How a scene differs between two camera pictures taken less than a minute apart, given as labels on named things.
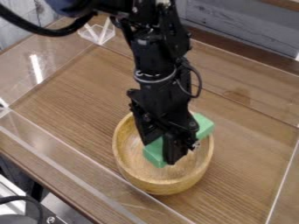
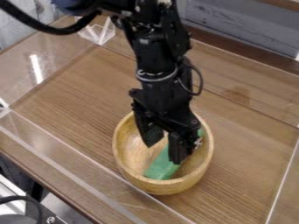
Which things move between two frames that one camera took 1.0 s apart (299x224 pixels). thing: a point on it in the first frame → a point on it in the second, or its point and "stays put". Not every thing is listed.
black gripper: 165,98 stays put
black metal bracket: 32,213 stays put
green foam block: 153,151 → 162,168
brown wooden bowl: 174,179 stays put
